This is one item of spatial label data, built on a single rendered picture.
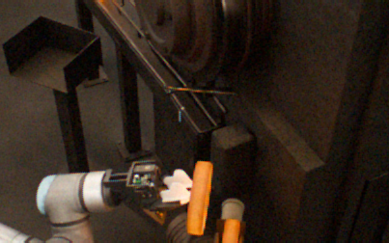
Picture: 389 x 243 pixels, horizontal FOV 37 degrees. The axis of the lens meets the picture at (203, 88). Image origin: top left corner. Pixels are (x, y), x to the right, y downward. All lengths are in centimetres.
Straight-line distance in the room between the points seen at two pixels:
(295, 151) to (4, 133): 168
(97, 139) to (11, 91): 57
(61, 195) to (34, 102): 163
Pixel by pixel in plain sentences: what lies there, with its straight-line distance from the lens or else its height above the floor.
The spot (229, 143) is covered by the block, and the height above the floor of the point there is 80.
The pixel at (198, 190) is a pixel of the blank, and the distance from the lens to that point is 122.
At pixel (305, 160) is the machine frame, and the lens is 144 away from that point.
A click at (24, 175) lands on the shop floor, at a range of 262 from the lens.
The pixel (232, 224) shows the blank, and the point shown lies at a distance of 142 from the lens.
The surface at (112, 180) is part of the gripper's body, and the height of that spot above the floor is 95.
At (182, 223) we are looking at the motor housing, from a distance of 173.
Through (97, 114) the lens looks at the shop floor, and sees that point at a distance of 282.
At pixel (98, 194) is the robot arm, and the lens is 131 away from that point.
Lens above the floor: 193
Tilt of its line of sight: 41 degrees down
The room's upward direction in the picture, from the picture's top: 2 degrees clockwise
